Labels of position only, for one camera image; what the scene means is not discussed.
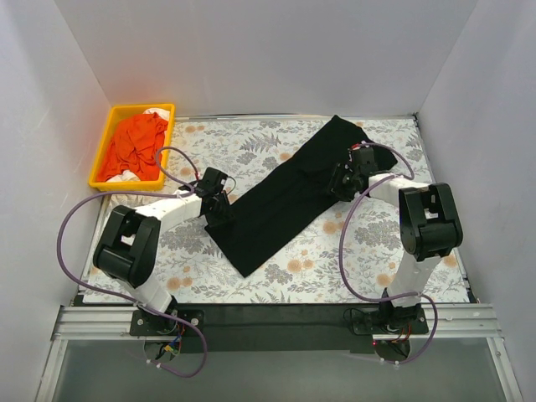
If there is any black t shirt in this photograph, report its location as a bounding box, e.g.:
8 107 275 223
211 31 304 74
205 116 371 277

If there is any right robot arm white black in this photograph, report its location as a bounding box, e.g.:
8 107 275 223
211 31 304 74
328 142 463 334

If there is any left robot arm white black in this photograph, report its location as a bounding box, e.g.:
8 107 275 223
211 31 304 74
93 167 234 335

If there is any floral table cloth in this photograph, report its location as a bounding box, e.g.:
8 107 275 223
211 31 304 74
83 116 468 305

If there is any yellow plastic bin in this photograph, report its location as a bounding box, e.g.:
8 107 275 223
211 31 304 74
88 103 175 191

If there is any orange t shirt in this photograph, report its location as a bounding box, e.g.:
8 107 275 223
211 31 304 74
97 112 171 179

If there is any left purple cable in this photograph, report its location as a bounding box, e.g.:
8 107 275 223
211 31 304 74
56 146 209 378

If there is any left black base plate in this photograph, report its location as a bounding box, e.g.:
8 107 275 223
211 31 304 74
129 310 204 337

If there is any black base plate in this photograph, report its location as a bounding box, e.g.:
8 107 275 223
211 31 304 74
343 307 429 336
129 310 204 337

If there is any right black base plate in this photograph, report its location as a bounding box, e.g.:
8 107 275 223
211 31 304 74
343 307 429 336

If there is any aluminium frame rail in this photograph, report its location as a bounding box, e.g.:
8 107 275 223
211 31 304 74
38 303 523 401

